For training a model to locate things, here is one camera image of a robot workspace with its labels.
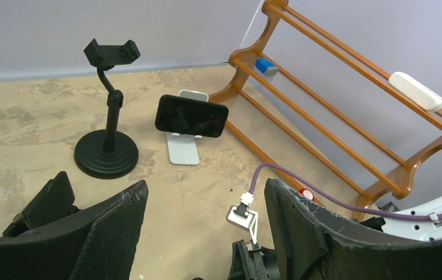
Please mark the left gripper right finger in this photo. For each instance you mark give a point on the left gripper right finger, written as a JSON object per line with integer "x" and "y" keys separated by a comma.
{"x": 312, "y": 242}

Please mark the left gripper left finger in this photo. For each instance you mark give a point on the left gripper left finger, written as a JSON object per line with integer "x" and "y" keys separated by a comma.
{"x": 98, "y": 242}

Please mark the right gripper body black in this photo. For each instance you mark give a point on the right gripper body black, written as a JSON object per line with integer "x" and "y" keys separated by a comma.
{"x": 250, "y": 261}

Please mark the black phone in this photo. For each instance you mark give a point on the black phone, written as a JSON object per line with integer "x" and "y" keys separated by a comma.
{"x": 52, "y": 203}
{"x": 185, "y": 116}

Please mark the black round-base pole stand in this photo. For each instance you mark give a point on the black round-base pole stand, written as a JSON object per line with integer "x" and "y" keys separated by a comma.
{"x": 108, "y": 153}

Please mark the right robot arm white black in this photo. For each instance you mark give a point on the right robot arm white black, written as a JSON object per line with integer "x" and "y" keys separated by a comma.
{"x": 422, "y": 226}

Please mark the silver phone stand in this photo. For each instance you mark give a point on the silver phone stand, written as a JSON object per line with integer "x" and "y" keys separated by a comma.
{"x": 182, "y": 149}

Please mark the black phone on silver stand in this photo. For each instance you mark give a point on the black phone on silver stand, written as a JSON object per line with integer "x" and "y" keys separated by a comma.
{"x": 185, "y": 116}

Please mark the orange wooden rack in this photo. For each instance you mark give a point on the orange wooden rack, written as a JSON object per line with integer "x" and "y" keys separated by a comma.
{"x": 330, "y": 113}

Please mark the white clip on rack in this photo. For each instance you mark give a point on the white clip on rack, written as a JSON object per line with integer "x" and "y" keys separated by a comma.
{"x": 416, "y": 91}

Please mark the blue small block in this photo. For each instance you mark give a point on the blue small block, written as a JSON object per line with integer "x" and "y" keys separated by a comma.
{"x": 266, "y": 67}

